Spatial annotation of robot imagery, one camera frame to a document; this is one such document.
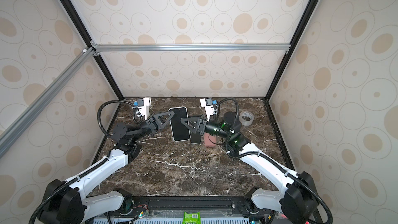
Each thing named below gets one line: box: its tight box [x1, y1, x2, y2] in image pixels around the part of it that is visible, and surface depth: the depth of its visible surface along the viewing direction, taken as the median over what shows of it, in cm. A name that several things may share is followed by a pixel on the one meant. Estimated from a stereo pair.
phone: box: [204, 132, 217, 147], surface depth 98 cm
